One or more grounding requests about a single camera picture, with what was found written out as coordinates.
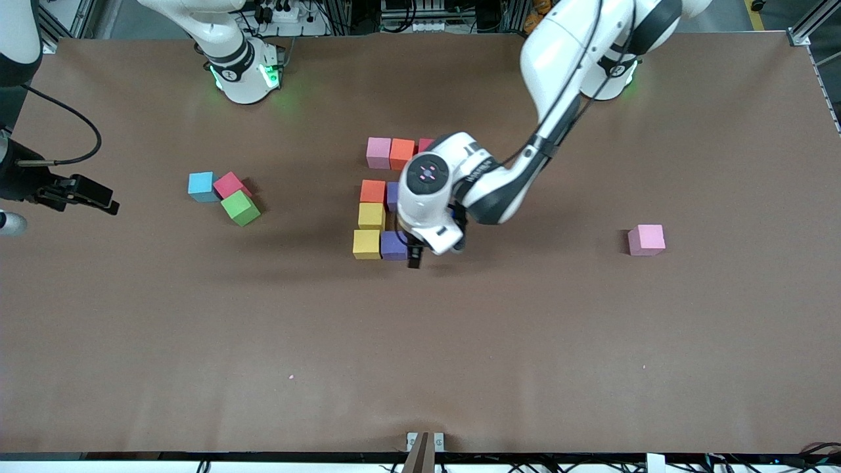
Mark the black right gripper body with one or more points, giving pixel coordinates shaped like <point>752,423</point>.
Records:
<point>20,182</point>

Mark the purple foam cube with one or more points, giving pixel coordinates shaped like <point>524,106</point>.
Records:
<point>393,245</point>
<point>392,196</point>

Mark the yellow foam cube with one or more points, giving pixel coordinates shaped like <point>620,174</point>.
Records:
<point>371,215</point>
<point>366,244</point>

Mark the orange foam cube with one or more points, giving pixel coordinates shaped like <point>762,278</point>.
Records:
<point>402,154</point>
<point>372,190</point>

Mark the pink foam cube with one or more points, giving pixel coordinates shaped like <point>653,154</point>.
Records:
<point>647,238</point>
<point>379,151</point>

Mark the crimson foam cube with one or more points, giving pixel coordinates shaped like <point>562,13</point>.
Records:
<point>425,143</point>
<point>230,184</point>

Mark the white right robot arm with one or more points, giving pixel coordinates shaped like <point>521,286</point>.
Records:
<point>243,89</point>

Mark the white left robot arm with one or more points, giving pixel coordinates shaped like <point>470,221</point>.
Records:
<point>427,210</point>

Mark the cyan foam cube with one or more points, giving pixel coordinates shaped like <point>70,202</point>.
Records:
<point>201,185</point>

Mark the green foam cube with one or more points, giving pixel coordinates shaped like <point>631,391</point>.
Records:
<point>238,206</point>

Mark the grey electronics box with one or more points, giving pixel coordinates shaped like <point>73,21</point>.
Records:
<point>427,26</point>

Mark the white power strip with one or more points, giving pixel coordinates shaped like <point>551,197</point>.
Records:
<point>312,27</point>

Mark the orange snack bag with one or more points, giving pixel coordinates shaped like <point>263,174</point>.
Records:
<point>531,23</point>

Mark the aluminium frame profile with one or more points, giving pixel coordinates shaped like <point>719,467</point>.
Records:
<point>66,23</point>
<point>821,16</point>

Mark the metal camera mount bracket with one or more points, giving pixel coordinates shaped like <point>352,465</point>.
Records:
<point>420,456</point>

